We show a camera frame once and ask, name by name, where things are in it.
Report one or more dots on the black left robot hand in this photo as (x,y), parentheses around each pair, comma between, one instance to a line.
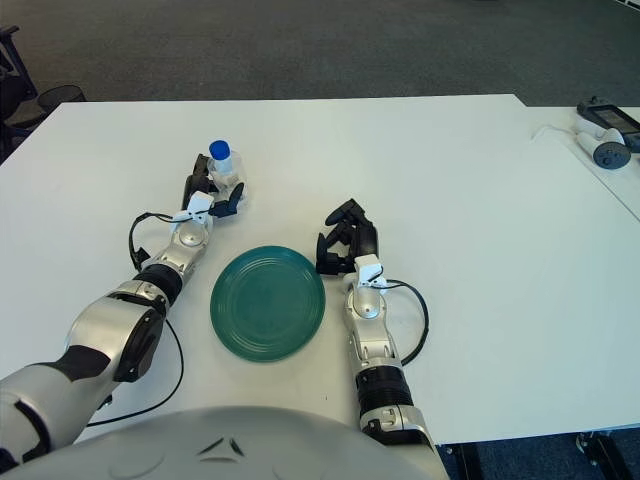
(195,187)

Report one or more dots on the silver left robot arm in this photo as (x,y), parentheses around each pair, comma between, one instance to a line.
(110,325)

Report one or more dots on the black table leg with caster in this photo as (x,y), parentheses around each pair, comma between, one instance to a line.
(597,455)

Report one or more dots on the grey robot torso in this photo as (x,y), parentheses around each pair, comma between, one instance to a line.
(225,445)

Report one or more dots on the black handheld screen device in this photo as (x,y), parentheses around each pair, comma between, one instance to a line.
(610,119)

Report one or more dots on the clear bottle with blue cap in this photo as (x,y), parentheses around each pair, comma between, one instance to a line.
(225,165)

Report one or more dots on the black mesh waste bin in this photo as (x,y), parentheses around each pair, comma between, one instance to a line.
(60,97)

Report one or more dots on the white and grey handheld controller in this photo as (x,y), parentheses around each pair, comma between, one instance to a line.
(609,154)

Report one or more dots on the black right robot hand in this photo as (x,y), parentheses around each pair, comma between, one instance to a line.
(365,237)

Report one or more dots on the black office chair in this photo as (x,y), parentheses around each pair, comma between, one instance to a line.
(12,95)

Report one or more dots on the green ceramic plate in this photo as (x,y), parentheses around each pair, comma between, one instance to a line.
(267,302)

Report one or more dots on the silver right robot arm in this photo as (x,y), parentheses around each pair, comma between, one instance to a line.
(372,345)

